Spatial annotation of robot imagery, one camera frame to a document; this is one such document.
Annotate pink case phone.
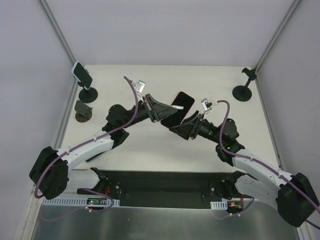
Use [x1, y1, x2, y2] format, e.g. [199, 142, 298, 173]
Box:
[160, 91, 195, 129]

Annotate black tall corner phone stand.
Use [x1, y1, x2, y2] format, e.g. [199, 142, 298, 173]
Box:
[232, 67, 257, 102]

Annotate black round base phone stand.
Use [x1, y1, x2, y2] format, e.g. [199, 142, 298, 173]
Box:
[77, 82, 98, 104]

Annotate black stand with brown base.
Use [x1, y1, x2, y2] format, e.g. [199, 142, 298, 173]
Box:
[74, 100, 93, 123]

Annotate light blue case phone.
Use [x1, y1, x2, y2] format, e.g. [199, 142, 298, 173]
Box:
[71, 61, 93, 90]

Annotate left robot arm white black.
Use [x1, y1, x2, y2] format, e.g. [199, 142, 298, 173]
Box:
[29, 94, 178, 200]

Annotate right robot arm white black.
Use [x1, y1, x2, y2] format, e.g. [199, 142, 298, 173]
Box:
[169, 112, 320, 228]

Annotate green case phone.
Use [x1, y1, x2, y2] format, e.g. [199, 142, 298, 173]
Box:
[85, 152, 105, 163]

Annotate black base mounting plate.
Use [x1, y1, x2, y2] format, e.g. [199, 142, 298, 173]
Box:
[92, 167, 242, 209]

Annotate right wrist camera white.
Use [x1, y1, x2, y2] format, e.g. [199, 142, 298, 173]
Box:
[201, 98, 219, 119]

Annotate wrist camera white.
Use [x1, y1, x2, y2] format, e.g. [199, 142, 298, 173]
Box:
[201, 98, 219, 119]
[132, 80, 146, 94]

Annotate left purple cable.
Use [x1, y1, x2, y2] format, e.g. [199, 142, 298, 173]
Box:
[33, 76, 141, 216]

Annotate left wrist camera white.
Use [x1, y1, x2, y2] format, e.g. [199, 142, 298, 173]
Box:
[132, 80, 146, 94]

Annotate right white cable duct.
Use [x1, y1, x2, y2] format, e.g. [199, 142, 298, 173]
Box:
[210, 201, 228, 211]

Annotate white cable duct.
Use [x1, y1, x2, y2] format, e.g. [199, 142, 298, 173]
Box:
[210, 201, 228, 211]
[42, 196, 120, 208]

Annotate left white cable duct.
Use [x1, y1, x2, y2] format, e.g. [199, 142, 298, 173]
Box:
[42, 196, 120, 208]

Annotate left aluminium frame post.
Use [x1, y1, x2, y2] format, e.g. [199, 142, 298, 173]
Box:
[37, 0, 83, 74]

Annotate aluminium frame post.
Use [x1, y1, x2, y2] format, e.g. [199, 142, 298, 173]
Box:
[37, 0, 83, 74]
[252, 0, 305, 73]

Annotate right aluminium frame post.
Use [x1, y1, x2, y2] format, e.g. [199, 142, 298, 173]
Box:
[252, 0, 305, 73]

